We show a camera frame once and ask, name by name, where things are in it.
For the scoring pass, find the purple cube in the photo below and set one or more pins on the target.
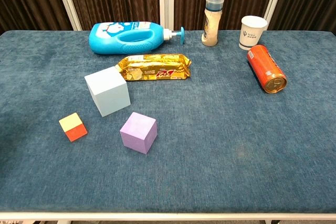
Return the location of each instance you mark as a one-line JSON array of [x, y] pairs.
[[139, 132]]

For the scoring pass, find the small orange and yellow cube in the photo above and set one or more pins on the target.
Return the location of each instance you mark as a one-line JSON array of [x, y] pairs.
[[73, 127]]

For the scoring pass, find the gold cracker packet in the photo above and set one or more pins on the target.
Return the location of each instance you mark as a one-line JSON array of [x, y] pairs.
[[155, 68]]

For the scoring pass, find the blue table cloth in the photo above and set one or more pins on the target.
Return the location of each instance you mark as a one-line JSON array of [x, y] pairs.
[[210, 129]]

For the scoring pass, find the large white cube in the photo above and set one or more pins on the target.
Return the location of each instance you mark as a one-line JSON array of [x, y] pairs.
[[110, 93]]

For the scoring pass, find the seasoning bottle with blue cap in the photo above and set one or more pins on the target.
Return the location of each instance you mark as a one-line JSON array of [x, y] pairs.
[[211, 30]]

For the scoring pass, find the blue detergent pump bottle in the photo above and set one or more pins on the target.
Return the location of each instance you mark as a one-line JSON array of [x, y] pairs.
[[110, 37]]

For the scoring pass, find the orange drink can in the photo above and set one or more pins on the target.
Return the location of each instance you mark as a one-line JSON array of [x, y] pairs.
[[265, 66]]

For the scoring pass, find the white paper cup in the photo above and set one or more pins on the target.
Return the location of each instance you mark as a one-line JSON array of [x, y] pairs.
[[250, 35]]

